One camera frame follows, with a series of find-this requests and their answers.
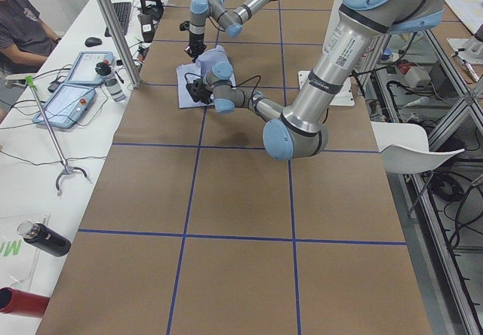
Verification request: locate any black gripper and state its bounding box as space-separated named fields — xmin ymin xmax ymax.
xmin=186 ymin=32 xmax=206 ymax=58
xmin=198 ymin=84 xmax=213 ymax=105

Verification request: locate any light blue striped shirt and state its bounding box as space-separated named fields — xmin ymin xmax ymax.
xmin=177 ymin=45 xmax=235 ymax=113

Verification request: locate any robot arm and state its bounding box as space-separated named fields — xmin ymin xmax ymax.
xmin=180 ymin=0 xmax=276 ymax=62
xmin=187 ymin=0 xmax=444 ymax=160

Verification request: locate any black box with label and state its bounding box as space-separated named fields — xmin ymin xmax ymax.
xmin=137 ymin=14 xmax=155 ymax=43

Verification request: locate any black computer keyboard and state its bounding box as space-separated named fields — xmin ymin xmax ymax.
xmin=112 ymin=2 xmax=132 ymax=35

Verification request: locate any clear water bottle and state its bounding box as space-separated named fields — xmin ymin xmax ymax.
xmin=95 ymin=61 xmax=125 ymax=102

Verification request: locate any black computer mouse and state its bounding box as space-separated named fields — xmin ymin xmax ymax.
xmin=85 ymin=37 xmax=103 ymax=48

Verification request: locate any upper blue teach pendant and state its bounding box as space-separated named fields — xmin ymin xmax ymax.
xmin=64 ymin=51 xmax=114 ymax=86

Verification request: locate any blue teach pendant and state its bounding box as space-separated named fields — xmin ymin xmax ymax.
xmin=64 ymin=51 xmax=114 ymax=86
xmin=43 ymin=83 xmax=96 ymax=129

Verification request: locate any lower blue teach pendant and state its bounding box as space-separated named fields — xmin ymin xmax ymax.
xmin=43 ymin=83 xmax=96 ymax=129

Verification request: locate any metal reacher grabber tool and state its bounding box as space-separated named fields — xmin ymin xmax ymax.
xmin=25 ymin=75 xmax=91 ymax=196

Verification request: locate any seated person grey shirt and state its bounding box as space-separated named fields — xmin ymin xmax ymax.
xmin=1 ymin=0 xmax=61 ymax=74

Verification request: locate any white plastic chair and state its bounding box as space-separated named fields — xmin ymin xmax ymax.
xmin=371 ymin=121 xmax=464 ymax=174

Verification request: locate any black thermos bottle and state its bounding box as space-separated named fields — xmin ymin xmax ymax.
xmin=17 ymin=221 xmax=71 ymax=257

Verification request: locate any red thermos bottle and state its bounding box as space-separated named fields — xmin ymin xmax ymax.
xmin=1 ymin=287 xmax=50 ymax=318

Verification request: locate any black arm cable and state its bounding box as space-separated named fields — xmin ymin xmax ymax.
xmin=183 ymin=71 xmax=263 ymax=100

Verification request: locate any aluminium frame post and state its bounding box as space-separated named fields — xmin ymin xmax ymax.
xmin=97 ymin=0 xmax=141 ymax=88

